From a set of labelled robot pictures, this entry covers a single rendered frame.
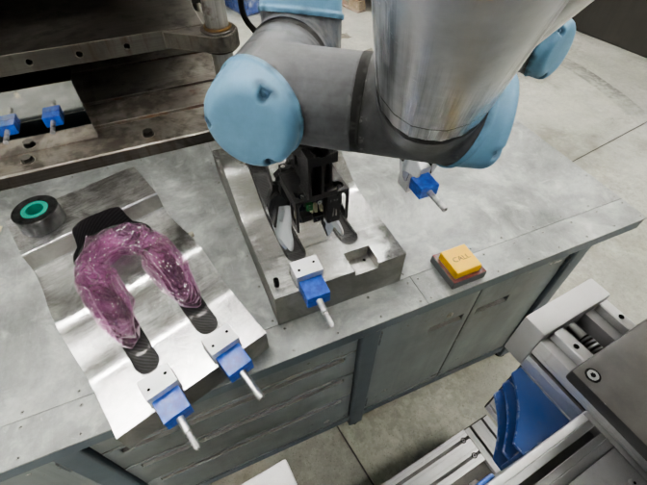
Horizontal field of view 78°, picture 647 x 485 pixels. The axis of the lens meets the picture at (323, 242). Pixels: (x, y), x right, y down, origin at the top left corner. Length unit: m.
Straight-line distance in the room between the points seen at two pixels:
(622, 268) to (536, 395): 1.67
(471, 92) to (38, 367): 0.82
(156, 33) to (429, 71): 1.12
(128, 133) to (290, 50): 1.07
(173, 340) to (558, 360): 0.58
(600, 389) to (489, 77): 0.42
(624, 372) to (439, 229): 0.50
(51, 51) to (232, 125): 1.00
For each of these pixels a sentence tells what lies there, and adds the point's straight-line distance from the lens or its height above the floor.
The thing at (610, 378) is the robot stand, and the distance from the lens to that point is 0.57.
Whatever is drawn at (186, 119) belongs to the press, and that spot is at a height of 0.79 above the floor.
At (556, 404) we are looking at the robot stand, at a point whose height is 0.90.
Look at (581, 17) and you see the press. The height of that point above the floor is 0.11.
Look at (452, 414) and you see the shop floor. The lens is 1.61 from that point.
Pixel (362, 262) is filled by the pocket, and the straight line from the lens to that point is 0.78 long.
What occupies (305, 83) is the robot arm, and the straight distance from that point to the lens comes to 0.30.
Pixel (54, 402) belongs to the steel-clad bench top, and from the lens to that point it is 0.84.
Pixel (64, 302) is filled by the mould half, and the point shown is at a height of 0.89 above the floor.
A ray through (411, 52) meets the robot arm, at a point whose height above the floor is 1.40.
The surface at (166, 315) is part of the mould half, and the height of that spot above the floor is 0.86.
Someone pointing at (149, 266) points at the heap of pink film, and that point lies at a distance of 0.78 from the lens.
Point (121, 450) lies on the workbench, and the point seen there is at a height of 0.54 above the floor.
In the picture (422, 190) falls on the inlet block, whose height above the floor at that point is 0.94.
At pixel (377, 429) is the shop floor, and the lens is 1.54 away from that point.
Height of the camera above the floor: 1.47
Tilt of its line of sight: 49 degrees down
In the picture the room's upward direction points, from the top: straight up
